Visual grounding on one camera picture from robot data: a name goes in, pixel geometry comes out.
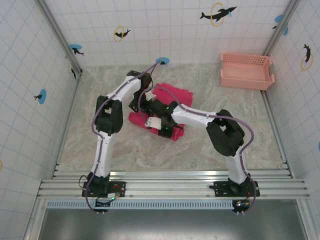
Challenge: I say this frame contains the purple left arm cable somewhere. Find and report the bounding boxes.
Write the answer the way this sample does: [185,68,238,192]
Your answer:
[84,61,161,213]

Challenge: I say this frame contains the red long pants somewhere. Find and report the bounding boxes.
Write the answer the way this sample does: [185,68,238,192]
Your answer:
[128,82,195,143]

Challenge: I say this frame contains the aluminium corner post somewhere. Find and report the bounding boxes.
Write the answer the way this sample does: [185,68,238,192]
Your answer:
[36,0,84,77]
[264,0,302,57]

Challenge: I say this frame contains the seahorse yellow ring sticker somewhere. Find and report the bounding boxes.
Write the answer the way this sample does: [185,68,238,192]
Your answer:
[300,43,315,72]

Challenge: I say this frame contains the aluminium front rail beam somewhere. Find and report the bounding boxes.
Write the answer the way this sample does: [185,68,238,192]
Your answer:
[36,170,311,200]

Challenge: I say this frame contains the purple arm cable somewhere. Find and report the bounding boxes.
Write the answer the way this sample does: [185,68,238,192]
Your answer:
[84,61,161,213]
[138,86,257,214]

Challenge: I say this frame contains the aluminium side rail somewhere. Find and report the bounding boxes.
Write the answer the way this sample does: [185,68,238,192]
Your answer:
[260,89,294,179]
[50,73,82,180]

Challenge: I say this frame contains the left aluminium corner post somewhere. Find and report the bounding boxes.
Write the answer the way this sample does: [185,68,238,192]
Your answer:
[36,0,84,77]

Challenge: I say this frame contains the black animal yellow ring sticker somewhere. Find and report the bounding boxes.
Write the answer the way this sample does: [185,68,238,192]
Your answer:
[67,62,77,80]

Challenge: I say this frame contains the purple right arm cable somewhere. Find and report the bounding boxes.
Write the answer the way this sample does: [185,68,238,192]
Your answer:
[138,86,257,214]

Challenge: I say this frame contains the left aluminium side rail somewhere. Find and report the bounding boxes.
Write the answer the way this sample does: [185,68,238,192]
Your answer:
[50,73,82,180]

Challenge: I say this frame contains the blue oval shark sticker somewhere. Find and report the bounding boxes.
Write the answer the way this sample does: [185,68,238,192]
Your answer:
[69,43,85,57]

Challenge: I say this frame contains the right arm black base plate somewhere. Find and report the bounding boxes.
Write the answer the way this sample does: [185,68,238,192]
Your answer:
[213,179,261,198]

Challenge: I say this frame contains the blue circle black animal sticker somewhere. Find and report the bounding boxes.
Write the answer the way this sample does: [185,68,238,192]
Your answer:
[33,89,48,105]

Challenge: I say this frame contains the dolphin yellow ring small sticker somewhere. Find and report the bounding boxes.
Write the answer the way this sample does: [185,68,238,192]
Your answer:
[113,25,132,42]

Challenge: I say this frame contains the dolphin yellow ring large sticker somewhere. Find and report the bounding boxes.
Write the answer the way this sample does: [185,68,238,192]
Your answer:
[210,2,238,27]

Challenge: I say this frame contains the right aluminium corner post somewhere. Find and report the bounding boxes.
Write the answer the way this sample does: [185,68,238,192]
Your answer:
[264,0,302,57]

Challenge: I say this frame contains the pink plastic basket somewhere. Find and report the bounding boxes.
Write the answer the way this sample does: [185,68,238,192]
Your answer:
[219,52,276,91]

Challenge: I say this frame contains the white slotted cable duct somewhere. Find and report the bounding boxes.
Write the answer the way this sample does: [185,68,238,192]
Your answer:
[46,199,237,210]

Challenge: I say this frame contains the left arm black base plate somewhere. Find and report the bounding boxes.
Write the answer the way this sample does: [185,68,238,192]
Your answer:
[81,180,127,199]

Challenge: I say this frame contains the right aluminium side rail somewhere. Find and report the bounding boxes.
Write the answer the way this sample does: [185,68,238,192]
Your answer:
[260,89,294,179]

